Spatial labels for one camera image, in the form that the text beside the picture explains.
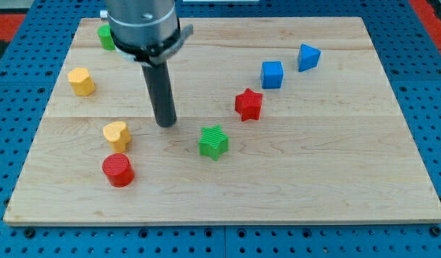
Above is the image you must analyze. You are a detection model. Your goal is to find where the blue cube block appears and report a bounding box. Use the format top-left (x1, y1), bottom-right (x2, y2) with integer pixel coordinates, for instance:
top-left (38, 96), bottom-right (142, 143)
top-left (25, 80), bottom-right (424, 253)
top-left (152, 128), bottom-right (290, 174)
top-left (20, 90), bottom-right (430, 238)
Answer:
top-left (260, 61), bottom-right (284, 89)

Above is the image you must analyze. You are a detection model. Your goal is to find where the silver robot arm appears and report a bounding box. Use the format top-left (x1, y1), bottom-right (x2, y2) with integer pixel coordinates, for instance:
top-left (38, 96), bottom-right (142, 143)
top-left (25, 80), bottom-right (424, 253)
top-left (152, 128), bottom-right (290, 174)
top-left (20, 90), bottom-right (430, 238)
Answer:
top-left (105, 0), bottom-right (194, 128)

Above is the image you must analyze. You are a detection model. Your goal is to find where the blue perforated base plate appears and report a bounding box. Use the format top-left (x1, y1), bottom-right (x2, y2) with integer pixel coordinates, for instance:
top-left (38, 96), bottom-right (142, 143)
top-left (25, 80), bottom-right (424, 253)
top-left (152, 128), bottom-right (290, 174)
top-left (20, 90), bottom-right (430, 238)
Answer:
top-left (0, 0), bottom-right (441, 257)

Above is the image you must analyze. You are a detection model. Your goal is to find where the green star block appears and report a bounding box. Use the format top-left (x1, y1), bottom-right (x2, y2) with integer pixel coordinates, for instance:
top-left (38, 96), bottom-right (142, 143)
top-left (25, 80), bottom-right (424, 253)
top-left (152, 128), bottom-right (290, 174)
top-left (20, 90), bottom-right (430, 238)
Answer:
top-left (198, 125), bottom-right (229, 161)

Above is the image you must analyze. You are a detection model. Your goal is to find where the red cylinder block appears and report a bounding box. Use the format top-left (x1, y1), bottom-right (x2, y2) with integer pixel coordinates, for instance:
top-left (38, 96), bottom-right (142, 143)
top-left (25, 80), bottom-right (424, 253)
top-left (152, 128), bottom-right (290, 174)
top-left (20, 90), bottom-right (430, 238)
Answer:
top-left (102, 153), bottom-right (135, 187)

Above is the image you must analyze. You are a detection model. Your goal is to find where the green cylinder block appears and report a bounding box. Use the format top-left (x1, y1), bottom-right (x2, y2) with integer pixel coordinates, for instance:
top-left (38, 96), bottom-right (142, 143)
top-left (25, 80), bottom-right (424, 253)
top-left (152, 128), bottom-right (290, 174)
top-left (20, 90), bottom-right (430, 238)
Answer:
top-left (97, 24), bottom-right (115, 51)

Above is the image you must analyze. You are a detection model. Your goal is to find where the wooden board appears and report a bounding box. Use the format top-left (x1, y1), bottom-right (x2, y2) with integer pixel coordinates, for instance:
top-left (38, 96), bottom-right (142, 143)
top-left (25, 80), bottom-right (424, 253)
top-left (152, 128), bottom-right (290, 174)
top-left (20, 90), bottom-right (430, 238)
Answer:
top-left (4, 17), bottom-right (441, 226)

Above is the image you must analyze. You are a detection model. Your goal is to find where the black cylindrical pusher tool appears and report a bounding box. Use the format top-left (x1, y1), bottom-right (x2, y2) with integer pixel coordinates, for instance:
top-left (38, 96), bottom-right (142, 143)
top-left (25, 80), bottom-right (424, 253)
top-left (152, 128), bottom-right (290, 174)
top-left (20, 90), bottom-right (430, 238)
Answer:
top-left (142, 62), bottom-right (177, 128)

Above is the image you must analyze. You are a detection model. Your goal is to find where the red star block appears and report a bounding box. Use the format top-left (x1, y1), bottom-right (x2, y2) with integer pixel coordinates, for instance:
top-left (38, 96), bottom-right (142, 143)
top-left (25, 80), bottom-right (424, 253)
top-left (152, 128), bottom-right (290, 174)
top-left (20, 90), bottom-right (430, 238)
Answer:
top-left (235, 88), bottom-right (263, 121)

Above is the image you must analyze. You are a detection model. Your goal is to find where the yellow heart block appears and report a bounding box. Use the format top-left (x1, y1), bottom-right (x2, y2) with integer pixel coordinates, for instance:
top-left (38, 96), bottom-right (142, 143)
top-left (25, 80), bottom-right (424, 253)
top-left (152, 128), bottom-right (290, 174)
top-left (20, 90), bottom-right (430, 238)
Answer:
top-left (103, 121), bottom-right (131, 153)

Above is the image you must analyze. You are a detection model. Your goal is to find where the yellow hexagon block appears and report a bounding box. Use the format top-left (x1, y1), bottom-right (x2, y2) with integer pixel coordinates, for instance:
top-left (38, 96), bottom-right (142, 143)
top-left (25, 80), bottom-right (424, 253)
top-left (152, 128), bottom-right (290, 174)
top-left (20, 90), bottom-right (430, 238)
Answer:
top-left (67, 67), bottom-right (95, 96)

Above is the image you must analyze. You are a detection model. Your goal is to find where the blue triangle block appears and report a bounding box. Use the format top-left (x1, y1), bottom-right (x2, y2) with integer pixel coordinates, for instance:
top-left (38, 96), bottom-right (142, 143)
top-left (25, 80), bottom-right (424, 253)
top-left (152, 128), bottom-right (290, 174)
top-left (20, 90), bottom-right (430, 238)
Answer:
top-left (298, 44), bottom-right (321, 72)

